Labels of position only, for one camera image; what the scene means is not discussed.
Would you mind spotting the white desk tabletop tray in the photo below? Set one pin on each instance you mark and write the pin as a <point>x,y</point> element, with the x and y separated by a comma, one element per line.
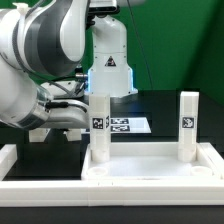
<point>153,161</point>

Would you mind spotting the white U-shaped fence frame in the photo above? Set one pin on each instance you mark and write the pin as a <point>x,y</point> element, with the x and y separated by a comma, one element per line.
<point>99,192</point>

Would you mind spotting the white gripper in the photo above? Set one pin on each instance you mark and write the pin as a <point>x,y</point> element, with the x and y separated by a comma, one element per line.
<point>67,114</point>

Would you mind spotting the fiducial marker sheet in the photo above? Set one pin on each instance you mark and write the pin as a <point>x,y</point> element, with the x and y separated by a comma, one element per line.
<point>122,125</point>

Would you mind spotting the overhead camera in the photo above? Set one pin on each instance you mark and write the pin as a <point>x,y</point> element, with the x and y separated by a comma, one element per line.
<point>103,7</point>

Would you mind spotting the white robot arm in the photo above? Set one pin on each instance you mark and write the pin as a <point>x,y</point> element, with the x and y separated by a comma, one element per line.
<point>50,39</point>

